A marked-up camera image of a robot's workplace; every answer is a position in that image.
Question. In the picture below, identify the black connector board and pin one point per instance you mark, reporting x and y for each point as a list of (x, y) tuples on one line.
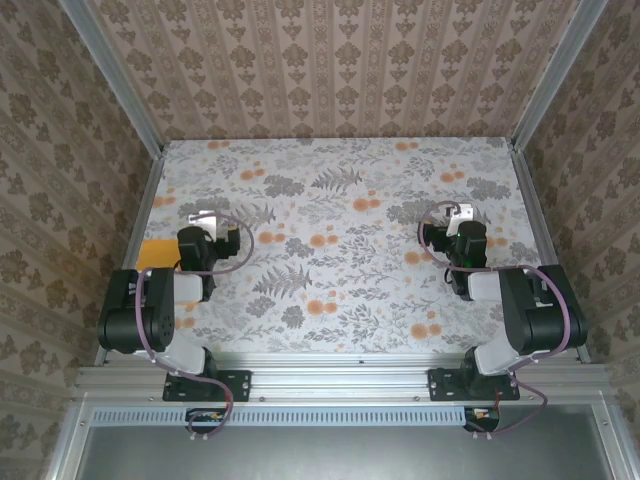
[(205, 420), (482, 417)]

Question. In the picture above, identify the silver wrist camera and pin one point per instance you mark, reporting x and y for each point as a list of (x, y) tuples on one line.
[(462, 212), (202, 222)]

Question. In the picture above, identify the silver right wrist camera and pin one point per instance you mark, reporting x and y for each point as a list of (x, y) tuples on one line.
[(462, 212)]

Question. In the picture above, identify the orange square paper sheet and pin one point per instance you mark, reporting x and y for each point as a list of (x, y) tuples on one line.
[(157, 255)]

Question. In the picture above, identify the grey metal sheet panel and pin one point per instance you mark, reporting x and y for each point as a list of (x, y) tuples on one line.
[(340, 450)]

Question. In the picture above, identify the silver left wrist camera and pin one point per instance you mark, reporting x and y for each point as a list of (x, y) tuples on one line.
[(202, 222)]

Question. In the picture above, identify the floral patterned table cover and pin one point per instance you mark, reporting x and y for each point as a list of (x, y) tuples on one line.
[(300, 170)]

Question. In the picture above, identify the aluminium table side rail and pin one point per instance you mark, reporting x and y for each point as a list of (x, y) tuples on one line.
[(144, 210), (536, 210)]

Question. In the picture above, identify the aluminium front frame rail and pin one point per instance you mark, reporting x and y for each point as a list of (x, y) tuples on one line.
[(340, 375)]

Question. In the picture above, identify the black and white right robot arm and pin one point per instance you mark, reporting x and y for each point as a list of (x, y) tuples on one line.
[(530, 310)]

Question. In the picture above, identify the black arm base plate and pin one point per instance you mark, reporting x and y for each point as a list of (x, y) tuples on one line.
[(442, 385), (240, 385)]

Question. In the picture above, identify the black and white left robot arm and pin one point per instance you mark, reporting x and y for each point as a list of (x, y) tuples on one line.
[(150, 310)]

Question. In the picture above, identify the aluminium upright post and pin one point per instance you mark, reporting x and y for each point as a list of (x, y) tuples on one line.
[(556, 75), (112, 75)]

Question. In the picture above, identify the aluminium lower frame bar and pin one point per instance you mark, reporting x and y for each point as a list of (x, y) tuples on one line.
[(612, 445), (65, 440)]

